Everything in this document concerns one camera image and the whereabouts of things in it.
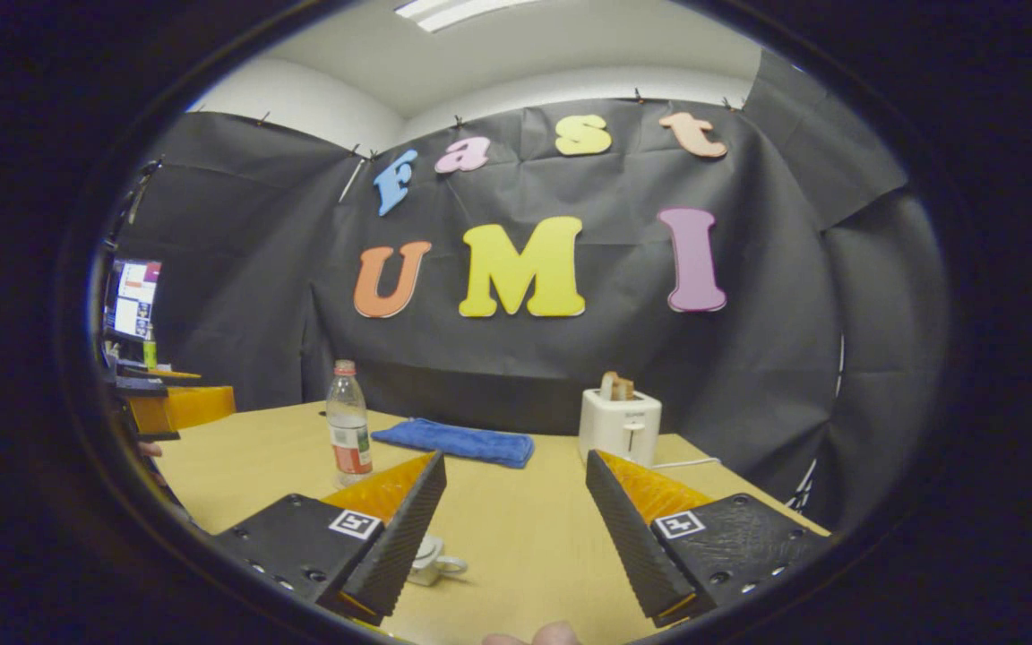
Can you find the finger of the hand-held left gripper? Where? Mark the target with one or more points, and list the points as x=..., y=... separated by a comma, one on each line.
x=158, y=372
x=184, y=408

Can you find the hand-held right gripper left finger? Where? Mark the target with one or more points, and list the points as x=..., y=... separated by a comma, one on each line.
x=399, y=537

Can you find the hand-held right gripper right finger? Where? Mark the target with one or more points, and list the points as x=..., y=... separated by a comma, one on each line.
x=628, y=537

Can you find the white teacup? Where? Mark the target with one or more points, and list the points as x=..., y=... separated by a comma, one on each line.
x=435, y=569

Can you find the clear plastic water bottle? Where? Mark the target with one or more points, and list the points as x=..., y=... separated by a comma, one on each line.
x=348, y=421

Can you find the green bottle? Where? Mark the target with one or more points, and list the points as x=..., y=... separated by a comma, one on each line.
x=150, y=354

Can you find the computer monitor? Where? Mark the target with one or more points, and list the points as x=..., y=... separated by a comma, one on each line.
x=135, y=300

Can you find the blue towel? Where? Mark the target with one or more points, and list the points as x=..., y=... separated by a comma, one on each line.
x=453, y=441

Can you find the white toaster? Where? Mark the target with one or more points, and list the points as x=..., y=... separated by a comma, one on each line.
x=619, y=425

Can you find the bread slice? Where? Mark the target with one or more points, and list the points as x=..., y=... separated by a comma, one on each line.
x=616, y=387

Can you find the black backdrop cloth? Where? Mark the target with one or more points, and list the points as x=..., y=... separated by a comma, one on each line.
x=525, y=367

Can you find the ceiling light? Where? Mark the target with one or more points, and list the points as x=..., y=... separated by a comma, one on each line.
x=462, y=11

